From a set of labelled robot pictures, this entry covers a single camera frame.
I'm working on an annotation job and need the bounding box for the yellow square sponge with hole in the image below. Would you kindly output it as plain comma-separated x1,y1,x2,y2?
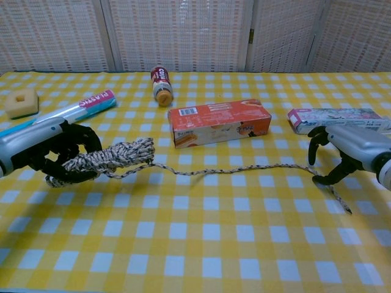
4,90,40,120

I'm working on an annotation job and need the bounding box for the twine rope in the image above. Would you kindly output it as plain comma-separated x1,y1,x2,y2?
45,137,353,214

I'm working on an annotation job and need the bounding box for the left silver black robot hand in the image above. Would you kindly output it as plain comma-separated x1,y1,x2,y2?
0,117,103,184

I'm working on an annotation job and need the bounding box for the yellow white checkered tablecloth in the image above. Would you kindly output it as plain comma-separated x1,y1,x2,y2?
0,71,391,293

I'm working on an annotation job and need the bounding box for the orange cardboard box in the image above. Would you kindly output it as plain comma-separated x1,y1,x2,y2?
167,98,272,149

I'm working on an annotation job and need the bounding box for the Costa coffee bottle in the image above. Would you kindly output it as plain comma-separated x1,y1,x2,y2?
150,65,175,107

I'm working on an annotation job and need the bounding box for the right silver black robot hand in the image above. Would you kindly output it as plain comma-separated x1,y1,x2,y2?
307,124,391,186

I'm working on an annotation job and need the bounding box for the blue pink tube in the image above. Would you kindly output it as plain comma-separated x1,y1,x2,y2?
0,89,118,138

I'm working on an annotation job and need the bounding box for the floral printed long box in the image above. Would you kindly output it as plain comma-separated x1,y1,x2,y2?
286,107,391,136

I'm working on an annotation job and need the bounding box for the woven folding screen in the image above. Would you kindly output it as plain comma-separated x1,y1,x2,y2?
0,0,391,74

